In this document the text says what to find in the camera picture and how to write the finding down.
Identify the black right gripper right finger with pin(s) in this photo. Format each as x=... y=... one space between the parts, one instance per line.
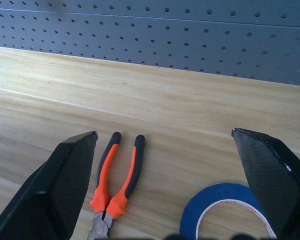
x=272 y=180

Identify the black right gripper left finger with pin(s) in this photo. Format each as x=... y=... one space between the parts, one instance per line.
x=50 y=190

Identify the grey pegboard back panel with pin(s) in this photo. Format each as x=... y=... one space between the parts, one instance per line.
x=165 y=35

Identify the orange and black pliers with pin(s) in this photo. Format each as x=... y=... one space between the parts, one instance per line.
x=108 y=180

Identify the blue tape roll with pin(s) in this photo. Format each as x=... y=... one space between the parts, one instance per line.
x=215 y=197

